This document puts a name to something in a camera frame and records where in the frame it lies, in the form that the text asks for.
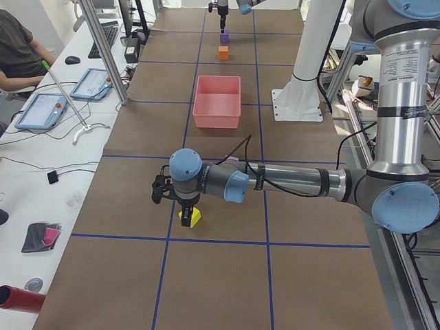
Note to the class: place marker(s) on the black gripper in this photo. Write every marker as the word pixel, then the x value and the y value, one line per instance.
pixel 222 12
pixel 185 206

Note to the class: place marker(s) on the yellow foam block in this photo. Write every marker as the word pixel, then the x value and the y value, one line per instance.
pixel 196 216

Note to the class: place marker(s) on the purple foam block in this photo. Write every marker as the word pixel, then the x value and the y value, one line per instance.
pixel 224 37

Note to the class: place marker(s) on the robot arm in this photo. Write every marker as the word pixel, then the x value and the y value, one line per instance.
pixel 394 188
pixel 245 6

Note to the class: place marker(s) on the pink plastic bin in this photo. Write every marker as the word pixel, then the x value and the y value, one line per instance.
pixel 217 102

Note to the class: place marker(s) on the orange foam block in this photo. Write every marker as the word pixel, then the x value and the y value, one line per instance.
pixel 223 53

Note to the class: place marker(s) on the black power adapter box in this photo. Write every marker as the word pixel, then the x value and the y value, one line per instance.
pixel 132 50

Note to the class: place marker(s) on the small black square device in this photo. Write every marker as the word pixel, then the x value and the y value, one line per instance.
pixel 52 177

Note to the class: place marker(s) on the far blue teach pendant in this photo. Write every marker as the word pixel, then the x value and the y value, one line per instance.
pixel 93 85

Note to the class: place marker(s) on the blue teach pendant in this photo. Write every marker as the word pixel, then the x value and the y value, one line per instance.
pixel 43 111
pixel 93 85

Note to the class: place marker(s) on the grey and pink cloth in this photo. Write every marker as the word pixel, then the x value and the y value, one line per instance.
pixel 41 237

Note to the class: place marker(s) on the black computer mouse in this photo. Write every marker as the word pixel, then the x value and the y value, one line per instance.
pixel 72 60

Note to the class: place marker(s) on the near blue teach pendant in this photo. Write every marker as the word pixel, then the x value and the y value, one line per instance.
pixel 43 111

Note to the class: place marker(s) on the metal rod with green tip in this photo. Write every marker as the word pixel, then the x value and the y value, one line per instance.
pixel 85 127

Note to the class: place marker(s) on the red cylinder bottle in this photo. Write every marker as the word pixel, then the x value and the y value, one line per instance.
pixel 23 300

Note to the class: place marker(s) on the seated person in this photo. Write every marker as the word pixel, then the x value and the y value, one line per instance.
pixel 22 56

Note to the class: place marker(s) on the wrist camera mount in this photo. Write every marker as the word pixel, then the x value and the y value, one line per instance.
pixel 162 187

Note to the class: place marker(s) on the white camera stand column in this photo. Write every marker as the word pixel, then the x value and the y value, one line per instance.
pixel 299 99

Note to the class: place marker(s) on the aluminium frame post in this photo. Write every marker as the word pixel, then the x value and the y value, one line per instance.
pixel 89 13

